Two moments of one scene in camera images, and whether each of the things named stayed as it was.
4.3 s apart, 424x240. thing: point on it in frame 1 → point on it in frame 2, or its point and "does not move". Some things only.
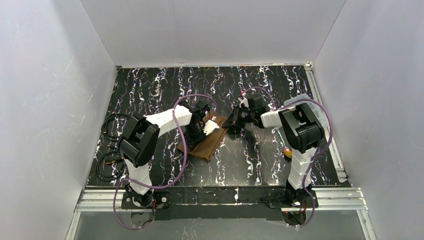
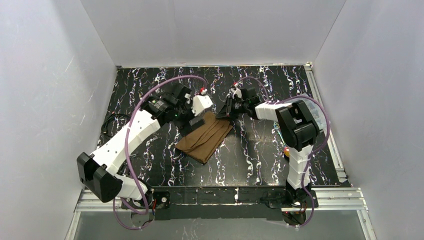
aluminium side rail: [322, 106] does not move
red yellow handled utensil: [287, 151] does not move
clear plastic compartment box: [317, 110] does not move
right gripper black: [239, 115] → [230, 108]
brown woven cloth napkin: [205, 149] does not move
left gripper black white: [197, 133] → [193, 122]
